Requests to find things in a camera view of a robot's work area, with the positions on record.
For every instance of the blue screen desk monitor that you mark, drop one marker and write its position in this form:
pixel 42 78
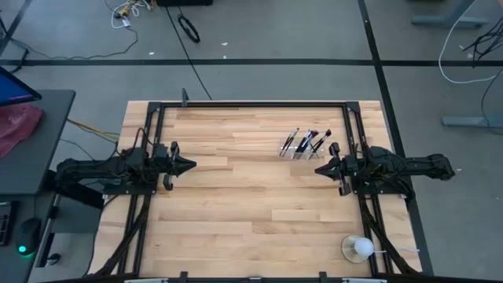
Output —
pixel 12 92

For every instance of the short black makeup brush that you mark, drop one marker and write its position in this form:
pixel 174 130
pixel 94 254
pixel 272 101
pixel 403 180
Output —
pixel 302 145

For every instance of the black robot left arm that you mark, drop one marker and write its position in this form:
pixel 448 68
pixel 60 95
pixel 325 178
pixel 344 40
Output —
pixel 98 167

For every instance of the thin pointed makeup brush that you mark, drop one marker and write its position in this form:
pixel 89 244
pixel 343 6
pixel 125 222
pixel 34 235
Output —
pixel 290 146

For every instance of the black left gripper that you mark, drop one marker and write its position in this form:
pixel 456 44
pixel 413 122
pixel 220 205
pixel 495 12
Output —
pixel 165 163

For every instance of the red cloth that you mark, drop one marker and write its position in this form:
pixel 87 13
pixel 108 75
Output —
pixel 15 126

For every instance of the black computer mouse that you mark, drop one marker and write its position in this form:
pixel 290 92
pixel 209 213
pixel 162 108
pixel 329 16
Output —
pixel 27 236

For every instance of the grey office desk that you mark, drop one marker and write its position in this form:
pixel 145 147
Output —
pixel 23 177

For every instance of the bulb lamp with metal base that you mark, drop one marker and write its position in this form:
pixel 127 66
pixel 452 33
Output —
pixel 363 247

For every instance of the black metal table frame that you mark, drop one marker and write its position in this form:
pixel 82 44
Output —
pixel 255 104

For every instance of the brown bristle makeup brush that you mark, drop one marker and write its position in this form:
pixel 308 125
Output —
pixel 316 148

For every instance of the grey desk foot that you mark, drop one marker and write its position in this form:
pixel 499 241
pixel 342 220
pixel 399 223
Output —
pixel 448 20
pixel 471 121

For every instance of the fluffy powder makeup brush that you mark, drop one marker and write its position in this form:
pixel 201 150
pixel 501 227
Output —
pixel 312 135

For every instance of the black floor box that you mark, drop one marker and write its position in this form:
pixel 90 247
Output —
pixel 184 2

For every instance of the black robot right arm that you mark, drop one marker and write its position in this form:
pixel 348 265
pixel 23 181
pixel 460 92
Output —
pixel 412 165

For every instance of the small black knob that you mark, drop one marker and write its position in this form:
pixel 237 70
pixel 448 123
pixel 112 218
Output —
pixel 53 259

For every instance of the white makeup brush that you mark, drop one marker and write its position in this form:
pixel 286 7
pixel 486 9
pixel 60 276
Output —
pixel 287 144

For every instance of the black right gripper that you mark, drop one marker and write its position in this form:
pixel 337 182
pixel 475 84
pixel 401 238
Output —
pixel 347 169

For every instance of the thin black makeup brush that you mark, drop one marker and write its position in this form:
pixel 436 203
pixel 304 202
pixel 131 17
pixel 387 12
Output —
pixel 294 133

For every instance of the black keyboard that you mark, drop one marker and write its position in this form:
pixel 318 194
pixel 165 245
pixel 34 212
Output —
pixel 6 224

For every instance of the clear acrylic brush organizer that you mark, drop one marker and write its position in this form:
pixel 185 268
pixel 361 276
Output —
pixel 282 156

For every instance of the black desk crossbar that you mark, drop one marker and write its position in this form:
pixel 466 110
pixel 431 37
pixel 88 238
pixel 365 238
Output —
pixel 78 195

